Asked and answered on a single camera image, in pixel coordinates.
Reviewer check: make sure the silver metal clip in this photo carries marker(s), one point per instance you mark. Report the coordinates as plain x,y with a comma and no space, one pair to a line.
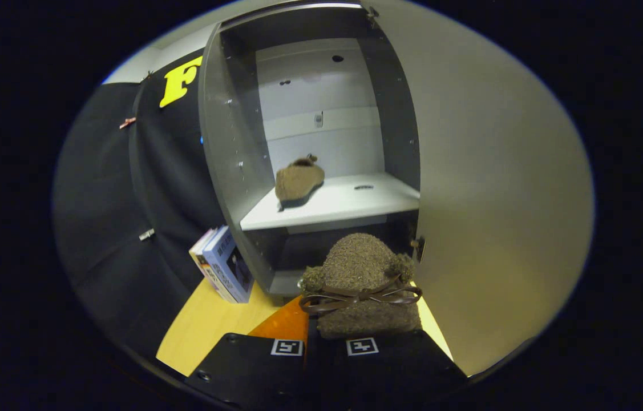
146,234

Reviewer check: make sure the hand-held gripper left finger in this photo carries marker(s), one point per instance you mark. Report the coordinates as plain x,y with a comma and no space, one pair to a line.
241,365

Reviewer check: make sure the pink clothes peg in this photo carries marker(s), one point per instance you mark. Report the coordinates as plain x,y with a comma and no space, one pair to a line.
127,123

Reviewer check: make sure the black backdrop cloth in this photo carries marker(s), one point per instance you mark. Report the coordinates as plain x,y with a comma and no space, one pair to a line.
104,200

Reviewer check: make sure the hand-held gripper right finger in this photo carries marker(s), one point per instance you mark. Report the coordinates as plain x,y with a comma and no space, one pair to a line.
395,371

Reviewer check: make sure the brown fuzzy shoe with bow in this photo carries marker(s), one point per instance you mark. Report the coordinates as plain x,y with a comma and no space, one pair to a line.
358,262

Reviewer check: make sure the white cover book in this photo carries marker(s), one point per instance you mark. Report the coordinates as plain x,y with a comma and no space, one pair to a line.
200,254

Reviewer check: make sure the blue cover book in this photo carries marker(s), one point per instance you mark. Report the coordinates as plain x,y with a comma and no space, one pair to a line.
230,268

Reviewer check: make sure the beige shoe cabinet door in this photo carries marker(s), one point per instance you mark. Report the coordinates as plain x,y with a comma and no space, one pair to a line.
498,171

